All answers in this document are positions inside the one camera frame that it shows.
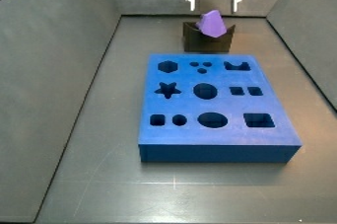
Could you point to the purple three prong object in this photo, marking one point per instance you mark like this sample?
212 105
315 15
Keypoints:
210 24

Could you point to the dark curved fixture block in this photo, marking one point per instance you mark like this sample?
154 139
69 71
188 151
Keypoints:
197 42

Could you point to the blue shape sorter board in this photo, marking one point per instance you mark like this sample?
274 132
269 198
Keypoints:
210 111

